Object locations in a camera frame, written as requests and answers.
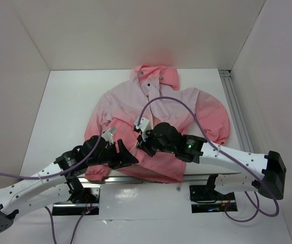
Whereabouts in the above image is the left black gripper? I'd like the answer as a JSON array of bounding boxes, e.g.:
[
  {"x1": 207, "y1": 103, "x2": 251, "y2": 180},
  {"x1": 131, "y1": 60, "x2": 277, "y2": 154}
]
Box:
[{"x1": 87, "y1": 138, "x2": 138, "y2": 170}]

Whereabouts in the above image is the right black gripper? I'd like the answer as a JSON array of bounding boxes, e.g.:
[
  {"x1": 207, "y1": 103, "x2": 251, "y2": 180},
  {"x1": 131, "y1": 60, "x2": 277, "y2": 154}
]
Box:
[{"x1": 137, "y1": 127, "x2": 176, "y2": 157}]

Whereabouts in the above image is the pink zip-up jacket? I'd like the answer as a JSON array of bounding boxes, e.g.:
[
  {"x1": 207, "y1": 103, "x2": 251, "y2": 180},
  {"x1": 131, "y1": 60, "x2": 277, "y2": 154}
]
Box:
[{"x1": 84, "y1": 65, "x2": 230, "y2": 183}]

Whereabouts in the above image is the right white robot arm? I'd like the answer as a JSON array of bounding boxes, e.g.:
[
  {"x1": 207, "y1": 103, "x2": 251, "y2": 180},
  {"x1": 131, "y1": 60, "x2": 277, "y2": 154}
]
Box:
[{"x1": 134, "y1": 119, "x2": 286, "y2": 200}]

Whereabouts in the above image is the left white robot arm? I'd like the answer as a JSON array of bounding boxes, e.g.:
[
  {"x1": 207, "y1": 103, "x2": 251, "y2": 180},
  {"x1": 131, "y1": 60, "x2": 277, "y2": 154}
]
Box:
[{"x1": 0, "y1": 136, "x2": 138, "y2": 233}]

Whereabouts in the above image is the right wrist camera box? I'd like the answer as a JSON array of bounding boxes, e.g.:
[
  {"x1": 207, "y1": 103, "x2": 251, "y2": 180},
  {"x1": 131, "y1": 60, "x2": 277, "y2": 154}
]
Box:
[{"x1": 134, "y1": 117, "x2": 152, "y2": 133}]

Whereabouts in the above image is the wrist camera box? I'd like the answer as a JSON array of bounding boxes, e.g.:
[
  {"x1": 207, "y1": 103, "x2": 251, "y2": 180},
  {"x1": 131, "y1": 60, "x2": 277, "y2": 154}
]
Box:
[
  {"x1": 102, "y1": 127, "x2": 116, "y2": 143},
  {"x1": 134, "y1": 117, "x2": 152, "y2": 133}
]

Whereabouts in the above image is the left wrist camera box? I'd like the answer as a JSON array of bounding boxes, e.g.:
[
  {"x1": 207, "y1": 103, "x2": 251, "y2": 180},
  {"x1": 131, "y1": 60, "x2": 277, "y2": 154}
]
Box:
[{"x1": 102, "y1": 127, "x2": 116, "y2": 143}]

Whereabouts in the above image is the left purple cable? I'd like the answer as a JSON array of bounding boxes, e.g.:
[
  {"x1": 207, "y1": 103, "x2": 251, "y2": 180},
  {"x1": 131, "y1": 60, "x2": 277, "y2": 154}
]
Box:
[{"x1": 0, "y1": 125, "x2": 103, "y2": 244}]

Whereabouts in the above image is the purple cable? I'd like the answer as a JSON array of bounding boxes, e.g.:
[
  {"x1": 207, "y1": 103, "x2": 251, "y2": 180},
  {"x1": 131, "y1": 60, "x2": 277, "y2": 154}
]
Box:
[
  {"x1": 0, "y1": 125, "x2": 103, "y2": 244},
  {"x1": 138, "y1": 96, "x2": 280, "y2": 224}
]

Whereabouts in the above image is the front aluminium rail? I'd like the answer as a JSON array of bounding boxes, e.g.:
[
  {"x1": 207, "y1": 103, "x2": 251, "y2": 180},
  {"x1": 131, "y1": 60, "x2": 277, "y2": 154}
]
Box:
[{"x1": 79, "y1": 173, "x2": 241, "y2": 185}]

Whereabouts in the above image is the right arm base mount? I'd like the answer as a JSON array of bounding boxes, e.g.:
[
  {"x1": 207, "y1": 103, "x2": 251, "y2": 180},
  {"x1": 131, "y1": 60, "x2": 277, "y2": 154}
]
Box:
[{"x1": 189, "y1": 185, "x2": 238, "y2": 214}]

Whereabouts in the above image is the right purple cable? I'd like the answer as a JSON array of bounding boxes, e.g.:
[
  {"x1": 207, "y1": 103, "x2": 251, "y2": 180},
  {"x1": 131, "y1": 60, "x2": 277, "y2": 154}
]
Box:
[{"x1": 138, "y1": 96, "x2": 280, "y2": 224}]

